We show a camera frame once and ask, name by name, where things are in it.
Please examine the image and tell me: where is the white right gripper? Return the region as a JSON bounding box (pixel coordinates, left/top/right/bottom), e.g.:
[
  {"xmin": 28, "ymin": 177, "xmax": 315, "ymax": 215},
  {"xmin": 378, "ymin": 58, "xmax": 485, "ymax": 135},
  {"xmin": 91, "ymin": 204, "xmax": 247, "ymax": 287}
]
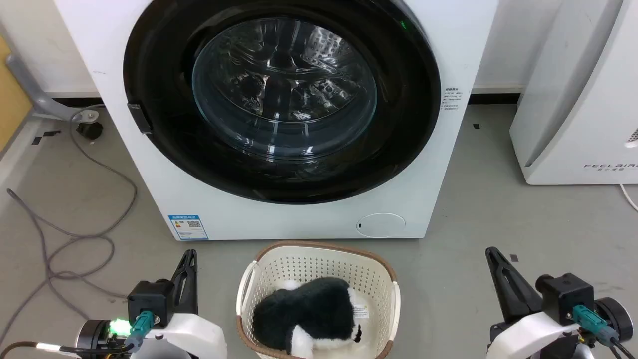
[{"xmin": 485, "ymin": 246, "xmax": 582, "ymax": 359}]

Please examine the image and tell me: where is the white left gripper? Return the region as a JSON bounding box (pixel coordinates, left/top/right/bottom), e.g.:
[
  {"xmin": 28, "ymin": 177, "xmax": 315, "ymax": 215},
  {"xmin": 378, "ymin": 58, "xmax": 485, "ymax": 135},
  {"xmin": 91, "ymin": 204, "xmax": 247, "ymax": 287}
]
[{"xmin": 131, "ymin": 249, "xmax": 228, "ymax": 359}]

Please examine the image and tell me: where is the white front-load washing machine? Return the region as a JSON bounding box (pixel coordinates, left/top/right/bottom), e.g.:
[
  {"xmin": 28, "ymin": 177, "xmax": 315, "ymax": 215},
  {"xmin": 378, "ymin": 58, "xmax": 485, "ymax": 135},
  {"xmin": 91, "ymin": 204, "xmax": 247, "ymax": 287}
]
[{"xmin": 54, "ymin": 0, "xmax": 499, "ymax": 241}]

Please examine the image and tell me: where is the black round washer door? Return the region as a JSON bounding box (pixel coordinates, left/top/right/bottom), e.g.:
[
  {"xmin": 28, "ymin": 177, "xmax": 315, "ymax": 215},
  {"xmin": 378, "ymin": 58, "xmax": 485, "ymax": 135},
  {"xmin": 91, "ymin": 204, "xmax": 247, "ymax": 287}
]
[{"xmin": 123, "ymin": 0, "xmax": 442, "ymax": 205}]

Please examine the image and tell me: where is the black and white plush toy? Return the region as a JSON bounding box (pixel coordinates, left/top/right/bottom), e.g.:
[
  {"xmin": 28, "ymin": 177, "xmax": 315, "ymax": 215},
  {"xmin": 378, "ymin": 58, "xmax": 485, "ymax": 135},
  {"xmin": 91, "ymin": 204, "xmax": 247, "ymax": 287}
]
[{"xmin": 252, "ymin": 277, "xmax": 363, "ymax": 359}]

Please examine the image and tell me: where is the cream perforated laundry basket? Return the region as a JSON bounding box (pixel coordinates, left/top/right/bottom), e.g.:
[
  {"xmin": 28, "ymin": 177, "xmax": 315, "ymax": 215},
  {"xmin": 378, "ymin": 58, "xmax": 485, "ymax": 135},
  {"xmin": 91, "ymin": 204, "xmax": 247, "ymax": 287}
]
[{"xmin": 236, "ymin": 241, "xmax": 401, "ymax": 359}]

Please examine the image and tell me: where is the black caster wheel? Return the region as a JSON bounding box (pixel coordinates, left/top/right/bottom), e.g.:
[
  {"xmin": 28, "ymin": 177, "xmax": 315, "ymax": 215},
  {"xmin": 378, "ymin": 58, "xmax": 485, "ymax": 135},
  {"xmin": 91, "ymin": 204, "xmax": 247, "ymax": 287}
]
[{"xmin": 76, "ymin": 121, "xmax": 104, "ymax": 141}]

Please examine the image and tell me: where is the white air purifier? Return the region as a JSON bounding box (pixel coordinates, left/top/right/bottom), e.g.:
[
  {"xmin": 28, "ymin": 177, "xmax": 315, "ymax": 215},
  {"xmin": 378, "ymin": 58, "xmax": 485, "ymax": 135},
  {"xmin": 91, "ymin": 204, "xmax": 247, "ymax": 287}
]
[{"xmin": 509, "ymin": 0, "xmax": 638, "ymax": 185}]

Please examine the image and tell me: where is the yellow wooden panel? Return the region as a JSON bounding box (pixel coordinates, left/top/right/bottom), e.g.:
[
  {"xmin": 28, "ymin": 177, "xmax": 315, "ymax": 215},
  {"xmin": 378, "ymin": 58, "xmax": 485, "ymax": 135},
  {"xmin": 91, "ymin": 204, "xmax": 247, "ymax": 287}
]
[{"xmin": 0, "ymin": 35, "xmax": 33, "ymax": 151}]

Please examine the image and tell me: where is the teal right camera connector cable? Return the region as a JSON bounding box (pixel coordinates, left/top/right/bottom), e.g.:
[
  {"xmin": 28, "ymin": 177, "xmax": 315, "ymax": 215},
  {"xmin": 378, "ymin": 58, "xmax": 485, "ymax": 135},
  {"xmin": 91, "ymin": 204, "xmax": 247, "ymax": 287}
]
[{"xmin": 572, "ymin": 305, "xmax": 638, "ymax": 359}]

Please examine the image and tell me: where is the long grey floor cable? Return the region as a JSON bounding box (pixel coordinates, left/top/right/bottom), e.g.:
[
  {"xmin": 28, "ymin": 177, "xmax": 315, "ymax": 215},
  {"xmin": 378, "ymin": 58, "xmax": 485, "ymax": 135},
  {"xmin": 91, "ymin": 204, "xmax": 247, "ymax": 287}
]
[{"xmin": 0, "ymin": 107, "xmax": 138, "ymax": 346}]

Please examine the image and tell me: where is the thin white power cable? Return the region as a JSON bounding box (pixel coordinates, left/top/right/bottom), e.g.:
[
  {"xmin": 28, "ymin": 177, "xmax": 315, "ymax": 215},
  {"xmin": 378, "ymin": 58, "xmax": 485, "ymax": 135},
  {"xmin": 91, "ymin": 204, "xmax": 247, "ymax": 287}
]
[{"xmin": 620, "ymin": 184, "xmax": 638, "ymax": 213}]

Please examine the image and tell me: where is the grey metal bracket leg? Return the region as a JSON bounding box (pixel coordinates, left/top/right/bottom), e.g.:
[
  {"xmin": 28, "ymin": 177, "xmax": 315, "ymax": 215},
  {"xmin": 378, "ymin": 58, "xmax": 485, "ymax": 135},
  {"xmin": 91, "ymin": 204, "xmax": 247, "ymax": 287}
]
[{"xmin": 4, "ymin": 53, "xmax": 100, "ymax": 123}]

